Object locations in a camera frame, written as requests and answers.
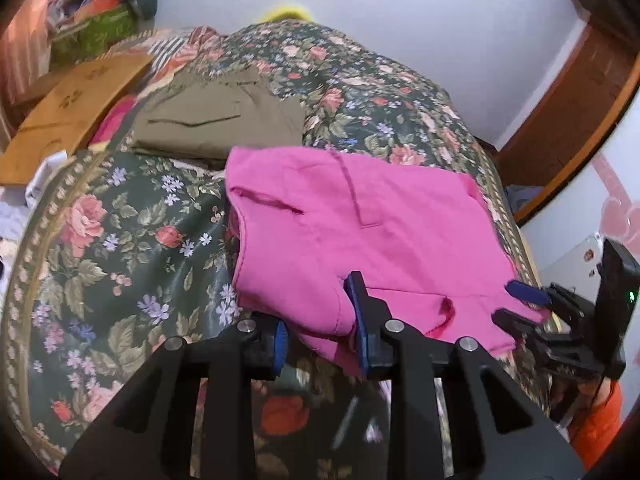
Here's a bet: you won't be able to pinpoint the magenta cloth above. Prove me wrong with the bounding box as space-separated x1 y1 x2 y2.
92 95 138 146

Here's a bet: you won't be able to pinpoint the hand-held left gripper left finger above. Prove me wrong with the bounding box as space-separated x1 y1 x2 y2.
59 312 290 480

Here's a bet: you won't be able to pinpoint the floral blanket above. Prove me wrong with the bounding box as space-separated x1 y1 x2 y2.
7 20 558 480

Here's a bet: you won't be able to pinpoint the orange curtain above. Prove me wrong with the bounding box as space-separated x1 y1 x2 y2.
0 0 58 111

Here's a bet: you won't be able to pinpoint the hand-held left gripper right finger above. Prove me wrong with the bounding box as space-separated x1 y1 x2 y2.
344 271 586 480

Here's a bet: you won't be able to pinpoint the white cabinet with stickers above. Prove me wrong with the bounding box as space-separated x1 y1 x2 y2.
537 232 603 306

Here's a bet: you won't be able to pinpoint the olive green pants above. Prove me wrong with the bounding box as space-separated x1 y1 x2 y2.
129 67 307 163

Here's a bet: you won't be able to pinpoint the wooden room door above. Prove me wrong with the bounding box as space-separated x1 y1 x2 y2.
495 22 638 188

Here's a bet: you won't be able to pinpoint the blue cloth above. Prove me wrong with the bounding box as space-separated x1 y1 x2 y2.
504 184 546 213

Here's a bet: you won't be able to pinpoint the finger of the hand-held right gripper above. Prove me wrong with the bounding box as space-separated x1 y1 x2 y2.
492 309 576 361
505 280 596 322

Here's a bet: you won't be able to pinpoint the yellow foam arch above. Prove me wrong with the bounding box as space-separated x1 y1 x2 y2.
260 4 316 23

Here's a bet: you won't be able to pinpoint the white cloth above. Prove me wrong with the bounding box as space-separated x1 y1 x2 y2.
0 150 68 211

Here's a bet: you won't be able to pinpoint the striped cloth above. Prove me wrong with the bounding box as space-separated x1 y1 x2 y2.
150 27 226 76

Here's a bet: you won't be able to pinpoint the wooden lap desk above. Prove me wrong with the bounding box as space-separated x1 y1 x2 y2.
0 52 156 188

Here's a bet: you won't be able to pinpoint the green patterned bag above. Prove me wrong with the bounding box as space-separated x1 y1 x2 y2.
50 7 138 68

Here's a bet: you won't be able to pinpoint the person's right forearm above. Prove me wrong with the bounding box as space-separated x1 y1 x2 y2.
567 380 623 456

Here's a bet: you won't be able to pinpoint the pink pants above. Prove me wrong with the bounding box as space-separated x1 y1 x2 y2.
225 145 551 376

